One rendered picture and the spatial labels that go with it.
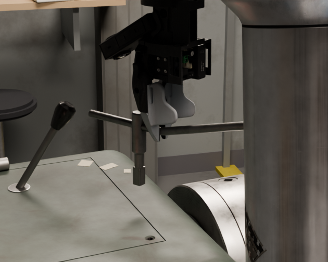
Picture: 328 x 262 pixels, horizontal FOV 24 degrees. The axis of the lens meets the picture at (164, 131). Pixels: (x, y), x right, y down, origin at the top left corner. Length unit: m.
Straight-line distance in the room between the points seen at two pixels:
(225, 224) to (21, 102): 2.44
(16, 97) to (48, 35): 0.58
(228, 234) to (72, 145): 3.15
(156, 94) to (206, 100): 3.36
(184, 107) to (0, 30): 3.05
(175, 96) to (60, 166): 0.33
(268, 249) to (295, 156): 0.07
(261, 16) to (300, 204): 0.13
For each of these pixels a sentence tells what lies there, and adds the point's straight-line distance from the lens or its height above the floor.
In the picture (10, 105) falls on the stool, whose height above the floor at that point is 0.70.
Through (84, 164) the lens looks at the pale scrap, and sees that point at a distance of 1.34.
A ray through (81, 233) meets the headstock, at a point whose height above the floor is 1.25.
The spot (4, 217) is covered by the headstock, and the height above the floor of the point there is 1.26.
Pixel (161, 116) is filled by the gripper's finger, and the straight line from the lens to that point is 1.06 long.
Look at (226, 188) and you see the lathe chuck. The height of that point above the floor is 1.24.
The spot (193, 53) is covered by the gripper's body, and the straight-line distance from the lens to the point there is 1.04.
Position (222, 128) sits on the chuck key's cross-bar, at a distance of 1.03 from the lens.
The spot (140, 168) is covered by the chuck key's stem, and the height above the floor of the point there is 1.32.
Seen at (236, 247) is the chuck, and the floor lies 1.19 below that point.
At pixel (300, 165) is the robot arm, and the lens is 0.53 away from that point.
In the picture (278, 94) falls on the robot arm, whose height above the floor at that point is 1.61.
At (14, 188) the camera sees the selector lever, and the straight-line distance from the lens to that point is 1.26.
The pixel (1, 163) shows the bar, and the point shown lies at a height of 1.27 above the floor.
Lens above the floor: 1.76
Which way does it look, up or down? 20 degrees down
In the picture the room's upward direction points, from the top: straight up
